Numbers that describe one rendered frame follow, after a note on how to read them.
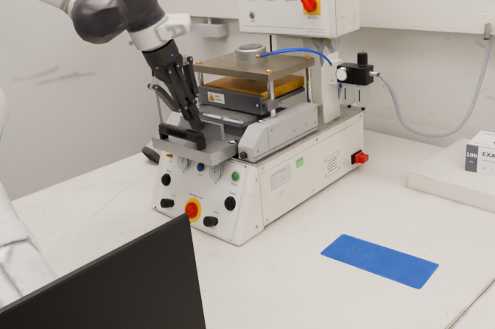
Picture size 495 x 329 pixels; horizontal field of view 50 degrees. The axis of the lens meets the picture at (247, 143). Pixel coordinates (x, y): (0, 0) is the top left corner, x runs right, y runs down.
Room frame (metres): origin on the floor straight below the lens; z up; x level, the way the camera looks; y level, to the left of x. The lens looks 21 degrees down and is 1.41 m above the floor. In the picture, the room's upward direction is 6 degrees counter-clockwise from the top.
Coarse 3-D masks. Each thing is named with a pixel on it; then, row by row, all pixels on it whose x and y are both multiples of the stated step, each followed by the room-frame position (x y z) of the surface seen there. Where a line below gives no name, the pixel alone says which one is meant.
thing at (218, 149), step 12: (180, 120) 1.26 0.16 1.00; (204, 120) 1.21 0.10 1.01; (204, 132) 1.20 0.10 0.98; (216, 132) 1.17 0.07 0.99; (156, 144) 1.23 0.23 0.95; (168, 144) 1.19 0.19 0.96; (180, 144) 1.16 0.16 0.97; (192, 144) 1.16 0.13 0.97; (216, 144) 1.14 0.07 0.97; (228, 144) 1.13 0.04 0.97; (180, 156) 1.16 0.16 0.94; (192, 156) 1.13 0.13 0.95; (204, 156) 1.10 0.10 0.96; (216, 156) 1.09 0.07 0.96; (228, 156) 1.12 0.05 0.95
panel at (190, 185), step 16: (176, 160) 1.27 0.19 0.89; (192, 160) 1.23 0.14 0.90; (224, 160) 1.16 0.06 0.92; (160, 176) 1.29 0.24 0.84; (176, 176) 1.25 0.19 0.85; (192, 176) 1.21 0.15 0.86; (208, 176) 1.17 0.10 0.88; (224, 176) 1.14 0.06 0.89; (240, 176) 1.11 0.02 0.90; (160, 192) 1.27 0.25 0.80; (176, 192) 1.23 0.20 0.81; (192, 192) 1.19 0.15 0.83; (208, 192) 1.16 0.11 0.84; (224, 192) 1.12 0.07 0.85; (240, 192) 1.09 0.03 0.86; (160, 208) 1.25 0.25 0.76; (176, 208) 1.21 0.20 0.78; (208, 208) 1.14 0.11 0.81; (224, 208) 1.10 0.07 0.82; (192, 224) 1.15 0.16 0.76; (224, 224) 1.09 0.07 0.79
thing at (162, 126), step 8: (160, 128) 1.21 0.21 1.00; (168, 128) 1.18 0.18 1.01; (176, 128) 1.17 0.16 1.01; (184, 128) 1.16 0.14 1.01; (160, 136) 1.21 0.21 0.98; (168, 136) 1.22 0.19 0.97; (176, 136) 1.17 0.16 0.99; (184, 136) 1.14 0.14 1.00; (192, 136) 1.12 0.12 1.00; (200, 136) 1.11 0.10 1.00; (200, 144) 1.11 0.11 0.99
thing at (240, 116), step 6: (198, 108) 1.33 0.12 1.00; (204, 108) 1.32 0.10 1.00; (210, 108) 1.32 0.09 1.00; (216, 108) 1.31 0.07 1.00; (222, 108) 1.30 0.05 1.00; (210, 114) 1.27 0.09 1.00; (216, 114) 1.26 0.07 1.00; (222, 114) 1.26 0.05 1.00; (228, 114) 1.25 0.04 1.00; (234, 114) 1.25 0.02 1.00; (240, 114) 1.24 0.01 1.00; (246, 114) 1.24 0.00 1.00; (252, 114) 1.23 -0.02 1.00; (240, 120) 1.20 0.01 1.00
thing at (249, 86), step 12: (204, 84) 1.37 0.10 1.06; (216, 84) 1.35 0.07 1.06; (228, 84) 1.34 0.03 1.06; (240, 84) 1.32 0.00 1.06; (252, 84) 1.31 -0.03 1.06; (264, 84) 1.30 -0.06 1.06; (276, 84) 1.29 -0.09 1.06; (288, 84) 1.29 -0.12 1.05; (300, 84) 1.33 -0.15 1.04; (264, 96) 1.23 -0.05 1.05; (276, 96) 1.26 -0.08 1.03; (288, 96) 1.29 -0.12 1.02
